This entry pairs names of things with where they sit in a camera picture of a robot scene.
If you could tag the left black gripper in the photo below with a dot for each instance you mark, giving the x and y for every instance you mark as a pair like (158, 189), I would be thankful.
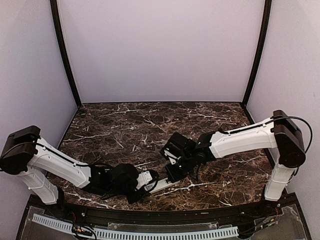
(131, 199)

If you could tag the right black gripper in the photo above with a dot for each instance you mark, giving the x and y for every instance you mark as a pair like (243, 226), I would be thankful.
(172, 175)

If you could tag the white remote control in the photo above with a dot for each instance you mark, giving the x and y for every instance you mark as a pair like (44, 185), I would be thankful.
(161, 185)

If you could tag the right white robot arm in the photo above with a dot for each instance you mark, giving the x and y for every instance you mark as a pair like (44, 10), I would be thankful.
(277, 132)

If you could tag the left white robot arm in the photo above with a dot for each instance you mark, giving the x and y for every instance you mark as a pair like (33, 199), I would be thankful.
(26, 153)

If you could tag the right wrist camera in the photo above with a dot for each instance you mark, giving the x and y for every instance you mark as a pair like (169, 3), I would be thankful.
(173, 159)

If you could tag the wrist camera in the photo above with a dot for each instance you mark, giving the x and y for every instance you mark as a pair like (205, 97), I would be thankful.
(173, 159)
(147, 180)

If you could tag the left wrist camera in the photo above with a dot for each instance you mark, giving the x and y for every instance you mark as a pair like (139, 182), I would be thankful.
(147, 180)

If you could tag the black front rail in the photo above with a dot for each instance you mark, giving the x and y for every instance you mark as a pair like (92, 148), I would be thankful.
(234, 215)

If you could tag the white cable duct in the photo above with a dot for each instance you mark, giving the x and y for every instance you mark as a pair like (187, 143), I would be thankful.
(108, 234)

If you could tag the right black frame post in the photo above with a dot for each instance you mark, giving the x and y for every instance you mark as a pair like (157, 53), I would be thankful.
(258, 53)

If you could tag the black frame post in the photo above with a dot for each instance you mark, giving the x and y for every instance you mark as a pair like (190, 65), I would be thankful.
(258, 53)
(63, 51)

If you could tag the left black frame post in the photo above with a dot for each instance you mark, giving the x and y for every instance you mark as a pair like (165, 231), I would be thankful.
(63, 51)

